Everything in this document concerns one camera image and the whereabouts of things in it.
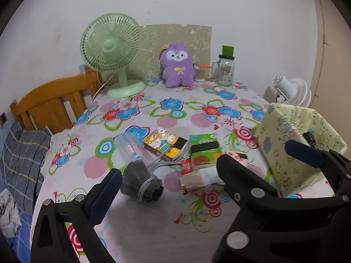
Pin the yellow-green cartoon storage box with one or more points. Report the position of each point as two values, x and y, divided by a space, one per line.
285 131

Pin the green card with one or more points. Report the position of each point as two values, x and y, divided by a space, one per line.
228 50

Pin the yellow cartoon tissue pack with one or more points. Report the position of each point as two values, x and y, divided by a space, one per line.
164 142

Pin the small glass with orange item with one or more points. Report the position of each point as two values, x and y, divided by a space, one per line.
200 74

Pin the gray plaid pillow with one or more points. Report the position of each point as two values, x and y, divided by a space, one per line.
23 156

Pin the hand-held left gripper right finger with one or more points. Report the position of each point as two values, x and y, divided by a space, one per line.
235 178

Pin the blue bed sheet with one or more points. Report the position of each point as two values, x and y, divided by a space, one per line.
19 246

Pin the wooden bed headboard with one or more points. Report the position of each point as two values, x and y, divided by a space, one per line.
52 96

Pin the purple plush toy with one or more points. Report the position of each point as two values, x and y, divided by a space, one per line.
178 68

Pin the white crumpled cloth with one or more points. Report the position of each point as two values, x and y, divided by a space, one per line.
8 213

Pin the green desk fan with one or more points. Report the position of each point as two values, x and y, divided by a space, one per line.
111 43

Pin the beige white packet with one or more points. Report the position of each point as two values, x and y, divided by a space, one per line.
194 180

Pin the clear pack of face masks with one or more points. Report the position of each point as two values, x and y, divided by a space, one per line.
131 148

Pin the white floor fan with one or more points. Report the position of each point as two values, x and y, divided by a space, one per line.
293 90

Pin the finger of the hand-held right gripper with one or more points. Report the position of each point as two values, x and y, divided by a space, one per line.
304 153

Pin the green tissue pack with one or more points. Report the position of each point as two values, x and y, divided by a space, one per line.
204 148

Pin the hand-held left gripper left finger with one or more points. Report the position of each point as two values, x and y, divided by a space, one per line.
105 194

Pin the glass mason jar mug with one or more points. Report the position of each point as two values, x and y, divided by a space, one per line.
225 71

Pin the beige patterned wall panel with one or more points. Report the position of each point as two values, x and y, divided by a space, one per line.
149 52

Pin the floral tablecloth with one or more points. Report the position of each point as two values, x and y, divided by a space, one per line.
153 219

